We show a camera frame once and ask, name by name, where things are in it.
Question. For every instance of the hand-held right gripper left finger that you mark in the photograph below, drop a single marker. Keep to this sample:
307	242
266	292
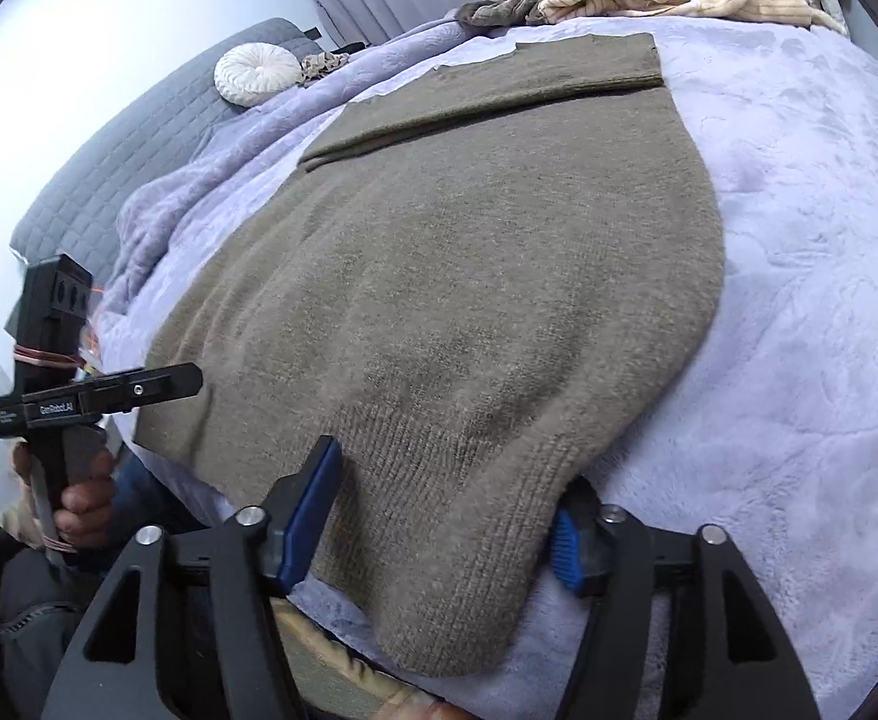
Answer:
311	510

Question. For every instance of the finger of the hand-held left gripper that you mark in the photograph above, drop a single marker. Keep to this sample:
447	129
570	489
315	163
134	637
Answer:
146	388

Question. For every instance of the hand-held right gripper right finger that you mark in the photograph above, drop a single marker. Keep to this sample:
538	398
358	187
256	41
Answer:
565	547

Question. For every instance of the olive knit sweater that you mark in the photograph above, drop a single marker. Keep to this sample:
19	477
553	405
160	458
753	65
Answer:
446	300

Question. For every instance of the person's left hand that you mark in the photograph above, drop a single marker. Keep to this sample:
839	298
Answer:
87	502

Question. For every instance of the grey quilted headboard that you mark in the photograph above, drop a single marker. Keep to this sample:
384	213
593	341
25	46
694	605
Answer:
109	165

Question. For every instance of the person's dark clothing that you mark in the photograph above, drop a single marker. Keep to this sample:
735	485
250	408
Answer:
27	615

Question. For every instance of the round cream pleated pillow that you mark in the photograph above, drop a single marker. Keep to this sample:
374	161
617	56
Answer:
255	75

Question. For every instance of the lavender plush blanket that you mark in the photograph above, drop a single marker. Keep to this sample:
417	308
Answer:
806	315

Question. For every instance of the small brown ruffled cloth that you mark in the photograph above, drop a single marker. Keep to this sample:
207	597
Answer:
323	67

